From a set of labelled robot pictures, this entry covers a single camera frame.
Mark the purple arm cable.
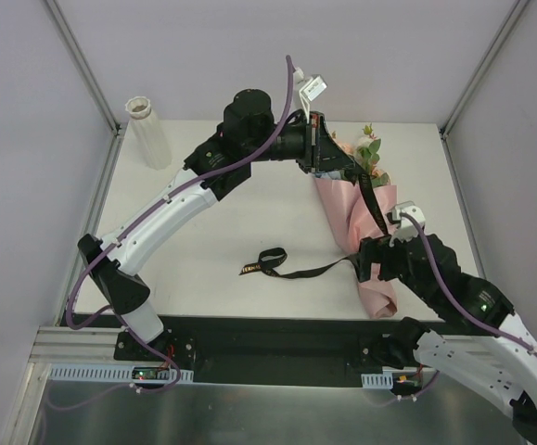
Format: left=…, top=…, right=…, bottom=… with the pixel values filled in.
left=65, top=54, right=306, bottom=395
left=364, top=215, right=537, bottom=409

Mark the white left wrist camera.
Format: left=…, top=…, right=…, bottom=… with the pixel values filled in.
left=293, top=68, right=327, bottom=122

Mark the black ribbon gold lettering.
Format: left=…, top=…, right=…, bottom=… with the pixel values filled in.
left=240, top=177, right=390, bottom=279

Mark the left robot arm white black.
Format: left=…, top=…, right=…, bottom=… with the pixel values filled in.
left=78, top=89, right=365, bottom=361

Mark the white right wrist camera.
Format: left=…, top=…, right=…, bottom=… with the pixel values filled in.
left=387, top=201, right=426, bottom=247

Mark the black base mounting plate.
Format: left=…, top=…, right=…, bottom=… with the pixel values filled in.
left=113, top=319, right=417, bottom=386

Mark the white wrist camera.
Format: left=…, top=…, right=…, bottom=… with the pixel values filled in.
left=293, top=68, right=327, bottom=122
left=387, top=201, right=426, bottom=247

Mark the small white cable duct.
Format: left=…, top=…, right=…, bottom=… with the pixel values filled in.
left=361, top=372, right=394, bottom=390

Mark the white ribbed vase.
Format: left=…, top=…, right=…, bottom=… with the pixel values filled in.
left=125, top=96, right=172, bottom=171

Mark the white slotted cable duct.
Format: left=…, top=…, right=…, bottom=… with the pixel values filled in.
left=49, top=363, right=177, bottom=385

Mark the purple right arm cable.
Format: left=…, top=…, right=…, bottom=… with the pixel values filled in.
left=364, top=215, right=537, bottom=409

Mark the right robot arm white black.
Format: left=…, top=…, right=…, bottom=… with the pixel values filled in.
left=354, top=235, right=537, bottom=444

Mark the pink flower bouquet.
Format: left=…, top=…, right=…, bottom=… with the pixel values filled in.
left=314, top=123, right=397, bottom=319

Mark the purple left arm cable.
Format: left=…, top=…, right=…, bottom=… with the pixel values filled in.
left=65, top=54, right=306, bottom=395

